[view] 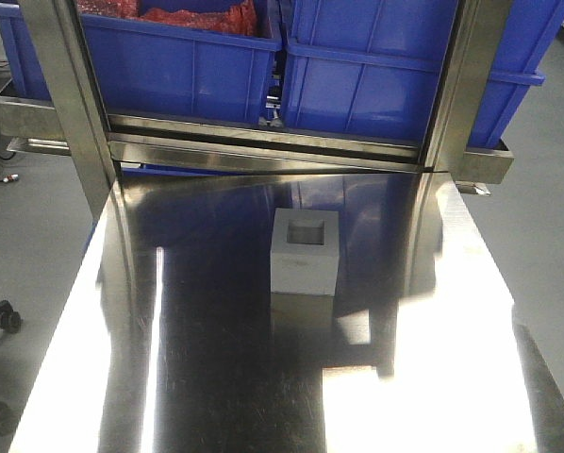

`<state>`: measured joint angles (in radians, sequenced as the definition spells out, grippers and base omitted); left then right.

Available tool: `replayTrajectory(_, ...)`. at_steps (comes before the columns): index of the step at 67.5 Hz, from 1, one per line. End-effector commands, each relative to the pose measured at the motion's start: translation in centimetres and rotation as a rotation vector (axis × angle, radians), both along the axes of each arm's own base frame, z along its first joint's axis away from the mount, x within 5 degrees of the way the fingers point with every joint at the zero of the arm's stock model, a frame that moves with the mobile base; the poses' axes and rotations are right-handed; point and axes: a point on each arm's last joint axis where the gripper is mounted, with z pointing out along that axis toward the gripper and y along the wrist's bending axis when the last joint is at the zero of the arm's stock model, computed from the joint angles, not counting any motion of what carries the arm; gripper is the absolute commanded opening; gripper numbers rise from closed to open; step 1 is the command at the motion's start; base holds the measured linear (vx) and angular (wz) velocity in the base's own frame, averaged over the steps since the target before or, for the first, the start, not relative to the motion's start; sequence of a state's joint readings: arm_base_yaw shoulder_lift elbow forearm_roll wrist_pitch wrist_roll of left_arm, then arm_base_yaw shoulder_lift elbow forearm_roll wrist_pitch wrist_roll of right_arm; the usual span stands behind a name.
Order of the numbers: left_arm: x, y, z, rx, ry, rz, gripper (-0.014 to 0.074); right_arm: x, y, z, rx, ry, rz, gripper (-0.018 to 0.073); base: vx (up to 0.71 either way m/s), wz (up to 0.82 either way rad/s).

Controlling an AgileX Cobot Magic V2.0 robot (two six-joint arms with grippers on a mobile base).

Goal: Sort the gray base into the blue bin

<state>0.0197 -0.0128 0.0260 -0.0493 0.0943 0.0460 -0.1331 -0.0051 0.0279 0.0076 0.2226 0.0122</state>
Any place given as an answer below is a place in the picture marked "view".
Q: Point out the gray square base block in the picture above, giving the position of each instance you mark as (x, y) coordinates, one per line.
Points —
(305, 251)

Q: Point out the empty blue plastic bin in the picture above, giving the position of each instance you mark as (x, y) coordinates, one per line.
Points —
(372, 68)

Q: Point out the blue bin with red contents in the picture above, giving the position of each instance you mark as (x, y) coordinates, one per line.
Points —
(163, 69)

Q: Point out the black office chair base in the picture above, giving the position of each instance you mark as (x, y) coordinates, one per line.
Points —
(11, 323)

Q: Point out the red mesh bag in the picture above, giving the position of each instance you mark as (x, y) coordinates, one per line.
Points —
(240, 19)

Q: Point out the stainless steel rack frame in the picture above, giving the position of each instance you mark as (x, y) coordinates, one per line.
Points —
(74, 122)

